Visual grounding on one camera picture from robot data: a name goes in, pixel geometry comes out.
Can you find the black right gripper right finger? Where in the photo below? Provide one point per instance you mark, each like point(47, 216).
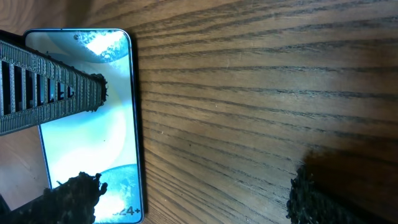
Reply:
point(327, 194)

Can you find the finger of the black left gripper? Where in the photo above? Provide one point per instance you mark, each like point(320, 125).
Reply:
point(36, 88)

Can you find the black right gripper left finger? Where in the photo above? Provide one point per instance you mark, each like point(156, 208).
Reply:
point(72, 202)

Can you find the Samsung Galaxy smartphone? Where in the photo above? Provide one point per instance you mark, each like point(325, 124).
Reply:
point(106, 141)

